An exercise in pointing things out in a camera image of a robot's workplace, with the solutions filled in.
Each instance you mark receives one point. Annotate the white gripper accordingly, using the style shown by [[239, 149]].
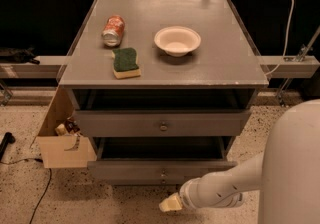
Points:
[[185, 194]]

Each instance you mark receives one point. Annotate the grey drawer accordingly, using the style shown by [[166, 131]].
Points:
[[165, 123], [158, 160]]

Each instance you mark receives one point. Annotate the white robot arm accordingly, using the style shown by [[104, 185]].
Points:
[[286, 173]]

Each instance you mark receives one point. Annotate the grey top drawer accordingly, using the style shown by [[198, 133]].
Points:
[[165, 123]]

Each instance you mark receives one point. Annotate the grey wooden drawer cabinet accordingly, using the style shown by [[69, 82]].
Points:
[[222, 74]]

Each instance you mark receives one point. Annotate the cardboard box with items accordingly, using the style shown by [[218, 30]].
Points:
[[60, 148]]

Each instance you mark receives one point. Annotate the green yellow sponge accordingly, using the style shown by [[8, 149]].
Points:
[[125, 63]]

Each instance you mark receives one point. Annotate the white paper bowl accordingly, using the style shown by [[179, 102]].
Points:
[[177, 41]]

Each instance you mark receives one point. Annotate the black cylinder on floor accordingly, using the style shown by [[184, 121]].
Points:
[[6, 140]]

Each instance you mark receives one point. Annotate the orange soda can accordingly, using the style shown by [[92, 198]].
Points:
[[113, 31]]

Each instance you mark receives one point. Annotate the black object on shelf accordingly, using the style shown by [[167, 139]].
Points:
[[17, 55]]

